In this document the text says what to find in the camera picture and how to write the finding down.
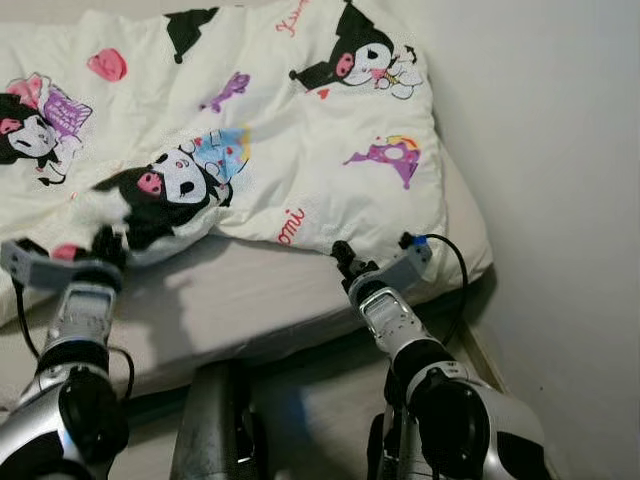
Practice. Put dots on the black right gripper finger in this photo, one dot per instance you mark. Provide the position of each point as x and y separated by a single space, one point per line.
346 258

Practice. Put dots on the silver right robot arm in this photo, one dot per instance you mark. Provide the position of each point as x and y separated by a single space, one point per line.
430 400

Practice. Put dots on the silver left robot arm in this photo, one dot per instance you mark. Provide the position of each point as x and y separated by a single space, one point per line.
70 380

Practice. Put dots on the beige bed mattress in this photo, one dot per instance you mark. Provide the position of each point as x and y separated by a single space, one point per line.
250 300

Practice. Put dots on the silver right robot leg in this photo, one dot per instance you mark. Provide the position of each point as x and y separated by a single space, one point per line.
385 450

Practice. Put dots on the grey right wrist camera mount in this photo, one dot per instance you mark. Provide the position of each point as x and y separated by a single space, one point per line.
405 265

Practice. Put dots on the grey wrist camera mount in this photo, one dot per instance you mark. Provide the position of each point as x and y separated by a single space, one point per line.
40 268
405 265

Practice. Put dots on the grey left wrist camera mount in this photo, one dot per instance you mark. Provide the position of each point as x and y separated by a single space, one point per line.
40 268

